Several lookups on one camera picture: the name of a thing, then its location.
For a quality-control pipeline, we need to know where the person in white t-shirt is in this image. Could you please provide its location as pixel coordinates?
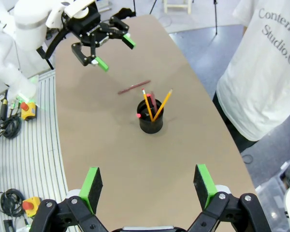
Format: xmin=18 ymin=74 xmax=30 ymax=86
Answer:
xmin=212 ymin=0 xmax=290 ymax=153

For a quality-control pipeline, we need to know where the maroon pen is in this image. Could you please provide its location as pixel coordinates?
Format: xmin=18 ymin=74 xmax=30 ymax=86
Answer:
xmin=150 ymin=91 xmax=159 ymax=115
xmin=117 ymin=80 xmax=152 ymax=95

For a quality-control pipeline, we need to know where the black mesh pen holder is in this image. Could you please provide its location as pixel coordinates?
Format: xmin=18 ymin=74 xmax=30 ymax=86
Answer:
xmin=136 ymin=98 xmax=165 ymax=134

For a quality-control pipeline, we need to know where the black marker with red cap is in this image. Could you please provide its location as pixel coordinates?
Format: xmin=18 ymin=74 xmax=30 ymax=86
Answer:
xmin=145 ymin=93 xmax=156 ymax=120

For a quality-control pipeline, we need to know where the black tripod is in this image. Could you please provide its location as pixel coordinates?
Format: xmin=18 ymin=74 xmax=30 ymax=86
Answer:
xmin=212 ymin=0 xmax=220 ymax=36

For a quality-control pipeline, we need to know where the black cable bundle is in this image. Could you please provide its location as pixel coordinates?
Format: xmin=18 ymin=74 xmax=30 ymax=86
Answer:
xmin=0 ymin=188 xmax=25 ymax=216
xmin=0 ymin=96 xmax=23 ymax=140

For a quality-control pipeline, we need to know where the yellow emergency stop button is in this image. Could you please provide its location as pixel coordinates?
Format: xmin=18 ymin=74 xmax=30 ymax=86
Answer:
xmin=20 ymin=101 xmax=38 ymax=121
xmin=22 ymin=196 xmax=43 ymax=217

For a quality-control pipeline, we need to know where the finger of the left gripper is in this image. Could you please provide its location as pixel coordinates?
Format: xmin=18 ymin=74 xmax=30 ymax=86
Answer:
xmin=101 ymin=14 xmax=137 ymax=50
xmin=71 ymin=36 xmax=110 ymax=73

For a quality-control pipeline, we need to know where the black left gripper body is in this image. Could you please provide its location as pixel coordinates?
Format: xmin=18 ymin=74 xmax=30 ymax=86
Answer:
xmin=62 ymin=4 xmax=112 ymax=48

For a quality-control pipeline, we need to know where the yellow pencil with pink eraser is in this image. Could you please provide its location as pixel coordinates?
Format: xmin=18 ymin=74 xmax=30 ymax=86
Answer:
xmin=152 ymin=89 xmax=173 ymax=122
xmin=141 ymin=88 xmax=155 ymax=121

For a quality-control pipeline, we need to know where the aluminium profile base plate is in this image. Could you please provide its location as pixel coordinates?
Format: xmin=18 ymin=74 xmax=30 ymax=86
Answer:
xmin=0 ymin=69 xmax=74 ymax=232

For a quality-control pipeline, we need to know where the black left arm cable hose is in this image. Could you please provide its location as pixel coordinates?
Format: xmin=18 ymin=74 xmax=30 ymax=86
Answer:
xmin=36 ymin=24 xmax=71 ymax=71

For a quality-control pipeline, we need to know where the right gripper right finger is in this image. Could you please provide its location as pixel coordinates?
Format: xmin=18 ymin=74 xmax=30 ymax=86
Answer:
xmin=186 ymin=163 xmax=272 ymax=232

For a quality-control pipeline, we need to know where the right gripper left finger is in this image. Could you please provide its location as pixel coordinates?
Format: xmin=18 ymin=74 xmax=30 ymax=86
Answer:
xmin=29 ymin=166 xmax=112 ymax=232

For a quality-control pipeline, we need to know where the wooden stool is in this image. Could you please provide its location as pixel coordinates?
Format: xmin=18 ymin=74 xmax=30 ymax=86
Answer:
xmin=162 ymin=0 xmax=193 ymax=14

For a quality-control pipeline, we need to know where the clear plastic storage box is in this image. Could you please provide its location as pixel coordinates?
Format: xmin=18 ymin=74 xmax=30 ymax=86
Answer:
xmin=254 ymin=154 xmax=290 ymax=232

